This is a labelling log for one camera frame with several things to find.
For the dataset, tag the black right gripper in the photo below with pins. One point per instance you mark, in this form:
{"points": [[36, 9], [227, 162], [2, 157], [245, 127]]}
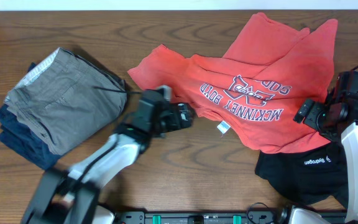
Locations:
{"points": [[311, 119]]}

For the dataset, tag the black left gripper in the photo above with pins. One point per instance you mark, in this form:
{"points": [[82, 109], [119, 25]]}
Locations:
{"points": [[173, 125]]}

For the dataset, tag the red printed t-shirt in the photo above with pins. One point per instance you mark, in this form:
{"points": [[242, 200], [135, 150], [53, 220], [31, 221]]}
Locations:
{"points": [[257, 86]]}

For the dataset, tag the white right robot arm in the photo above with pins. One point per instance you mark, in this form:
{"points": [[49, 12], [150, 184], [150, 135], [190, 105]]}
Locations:
{"points": [[337, 122]]}

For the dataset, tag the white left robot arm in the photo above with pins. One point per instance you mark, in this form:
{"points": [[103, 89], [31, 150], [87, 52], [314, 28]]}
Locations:
{"points": [[72, 195]]}

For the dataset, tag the black garment with white logo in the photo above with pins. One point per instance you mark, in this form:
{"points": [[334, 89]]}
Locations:
{"points": [[307, 177]]}

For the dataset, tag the grey folded trousers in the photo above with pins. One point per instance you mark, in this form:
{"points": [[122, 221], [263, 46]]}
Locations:
{"points": [[65, 99]]}

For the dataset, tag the navy blue folded garment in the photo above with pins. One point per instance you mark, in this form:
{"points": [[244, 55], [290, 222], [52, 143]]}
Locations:
{"points": [[23, 137]]}

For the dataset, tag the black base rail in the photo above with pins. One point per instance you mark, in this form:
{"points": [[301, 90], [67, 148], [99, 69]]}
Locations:
{"points": [[195, 218]]}

